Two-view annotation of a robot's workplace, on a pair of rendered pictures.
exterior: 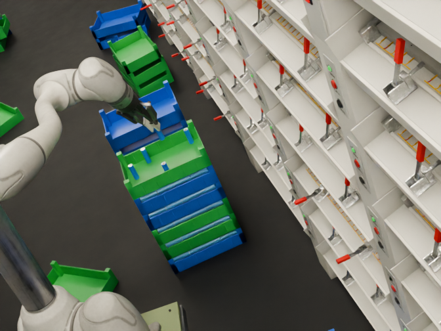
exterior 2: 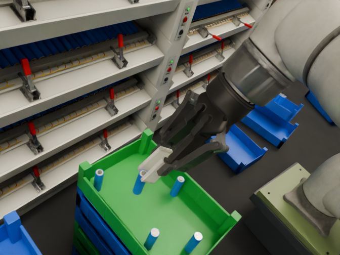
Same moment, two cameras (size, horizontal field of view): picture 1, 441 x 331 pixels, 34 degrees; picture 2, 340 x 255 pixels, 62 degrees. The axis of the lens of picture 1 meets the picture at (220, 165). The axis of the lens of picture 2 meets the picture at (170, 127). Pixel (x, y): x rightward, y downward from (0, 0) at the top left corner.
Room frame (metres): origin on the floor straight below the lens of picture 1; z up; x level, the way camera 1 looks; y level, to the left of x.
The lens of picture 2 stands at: (2.46, 0.33, 0.97)
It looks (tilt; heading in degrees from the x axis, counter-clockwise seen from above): 43 degrees down; 211
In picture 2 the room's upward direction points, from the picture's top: 21 degrees clockwise
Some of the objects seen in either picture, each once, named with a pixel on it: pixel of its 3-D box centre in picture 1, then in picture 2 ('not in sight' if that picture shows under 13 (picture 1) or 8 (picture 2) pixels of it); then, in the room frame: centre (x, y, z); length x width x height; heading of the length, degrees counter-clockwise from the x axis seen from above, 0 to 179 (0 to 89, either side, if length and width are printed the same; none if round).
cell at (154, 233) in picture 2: (146, 155); (151, 239); (2.21, 0.23, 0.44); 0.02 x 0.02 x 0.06
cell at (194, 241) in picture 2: (134, 172); (193, 243); (2.15, 0.29, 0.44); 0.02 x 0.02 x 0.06
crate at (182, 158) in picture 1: (163, 158); (157, 200); (2.14, 0.18, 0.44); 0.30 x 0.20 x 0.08; 91
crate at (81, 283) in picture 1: (71, 290); not in sight; (2.15, 0.73, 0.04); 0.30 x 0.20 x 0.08; 50
